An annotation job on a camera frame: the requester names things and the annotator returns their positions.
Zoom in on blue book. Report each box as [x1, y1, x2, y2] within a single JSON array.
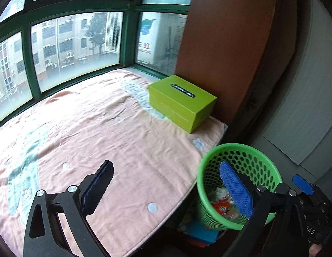
[[186, 220, 220, 244]]

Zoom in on red snack bag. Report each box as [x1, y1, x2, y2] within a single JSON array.
[[211, 202, 231, 217]]

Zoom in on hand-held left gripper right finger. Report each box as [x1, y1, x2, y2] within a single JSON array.
[[220, 160, 310, 257]]

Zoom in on dark green window frame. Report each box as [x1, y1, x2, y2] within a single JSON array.
[[0, 0, 193, 129]]

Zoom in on person's right hand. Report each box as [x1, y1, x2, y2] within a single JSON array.
[[309, 244, 324, 257]]

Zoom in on tree outside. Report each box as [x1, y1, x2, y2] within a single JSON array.
[[84, 12, 108, 55]]

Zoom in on green cardboard box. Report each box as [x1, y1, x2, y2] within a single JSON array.
[[148, 75, 218, 134]]

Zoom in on white louvered panel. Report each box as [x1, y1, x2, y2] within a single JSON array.
[[104, 11, 124, 55]]

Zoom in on pink printed blanket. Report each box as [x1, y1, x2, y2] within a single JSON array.
[[0, 68, 228, 257]]

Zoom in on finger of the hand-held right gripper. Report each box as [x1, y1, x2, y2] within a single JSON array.
[[293, 175, 332, 206]]

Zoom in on green perforated plastic basket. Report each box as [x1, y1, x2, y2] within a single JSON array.
[[197, 143, 283, 231]]

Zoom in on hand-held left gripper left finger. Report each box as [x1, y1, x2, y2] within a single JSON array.
[[23, 160, 114, 257]]

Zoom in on brown wooden cabinet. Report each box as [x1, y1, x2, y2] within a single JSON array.
[[178, 0, 279, 125]]

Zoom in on beige apartment building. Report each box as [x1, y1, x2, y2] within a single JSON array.
[[0, 16, 93, 102]]

